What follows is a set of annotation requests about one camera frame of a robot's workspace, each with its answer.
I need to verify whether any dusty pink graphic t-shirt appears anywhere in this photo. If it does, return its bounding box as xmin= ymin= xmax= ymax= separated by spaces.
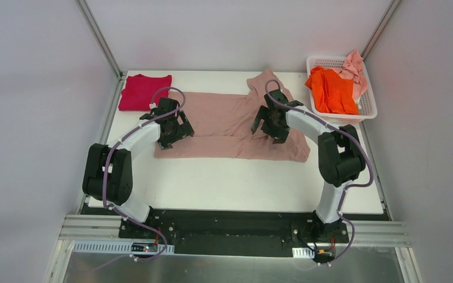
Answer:
xmin=154 ymin=69 xmax=310 ymax=163

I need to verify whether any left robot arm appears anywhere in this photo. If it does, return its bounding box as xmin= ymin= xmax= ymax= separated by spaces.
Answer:
xmin=82 ymin=97 xmax=195 ymax=239

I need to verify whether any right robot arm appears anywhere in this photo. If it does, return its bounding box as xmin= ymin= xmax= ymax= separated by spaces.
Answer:
xmin=251 ymin=89 xmax=366 ymax=242

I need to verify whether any folded red t-shirt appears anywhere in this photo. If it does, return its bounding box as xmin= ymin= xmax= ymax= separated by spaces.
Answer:
xmin=118 ymin=74 xmax=172 ymax=111

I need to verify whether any orange t-shirt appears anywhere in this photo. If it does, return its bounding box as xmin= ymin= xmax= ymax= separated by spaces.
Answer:
xmin=305 ymin=66 xmax=359 ymax=115

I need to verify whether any white plastic laundry basket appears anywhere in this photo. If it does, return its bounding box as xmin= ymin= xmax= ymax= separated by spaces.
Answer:
xmin=305 ymin=51 xmax=378 ymax=124

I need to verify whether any light pink crumpled t-shirt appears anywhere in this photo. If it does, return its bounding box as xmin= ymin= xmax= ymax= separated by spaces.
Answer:
xmin=338 ymin=50 xmax=369 ymax=103

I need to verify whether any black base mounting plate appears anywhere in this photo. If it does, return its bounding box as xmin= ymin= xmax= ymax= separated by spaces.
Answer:
xmin=119 ymin=209 xmax=349 ymax=257

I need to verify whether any right white cable duct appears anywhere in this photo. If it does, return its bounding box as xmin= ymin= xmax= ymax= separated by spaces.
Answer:
xmin=292 ymin=248 xmax=315 ymax=259

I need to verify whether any white cable duct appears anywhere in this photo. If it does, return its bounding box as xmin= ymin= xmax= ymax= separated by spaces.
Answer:
xmin=292 ymin=248 xmax=315 ymax=259
xmin=73 ymin=241 xmax=175 ymax=255

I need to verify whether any aluminium frame rail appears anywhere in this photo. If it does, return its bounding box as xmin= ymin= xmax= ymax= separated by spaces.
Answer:
xmin=59 ymin=213 xmax=411 ymax=248

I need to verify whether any left white cable duct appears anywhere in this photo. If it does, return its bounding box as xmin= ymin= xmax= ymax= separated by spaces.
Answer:
xmin=73 ymin=241 xmax=175 ymax=255

